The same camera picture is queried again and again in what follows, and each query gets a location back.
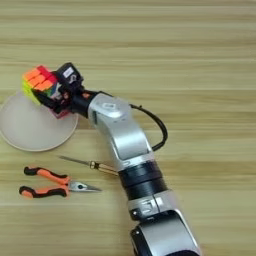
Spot orange and black pliers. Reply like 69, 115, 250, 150
18, 166, 103, 200

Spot black box with white label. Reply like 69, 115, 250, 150
55, 62, 84, 92

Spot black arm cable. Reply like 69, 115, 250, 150
129, 103, 169, 152

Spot round white plate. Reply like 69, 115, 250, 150
0, 88, 80, 153

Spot multicolour Rubik's cube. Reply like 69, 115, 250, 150
21, 64, 63, 106

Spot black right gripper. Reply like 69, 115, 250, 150
32, 85, 101, 118

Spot slim screwdriver with amber handle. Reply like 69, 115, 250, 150
58, 155, 120, 177

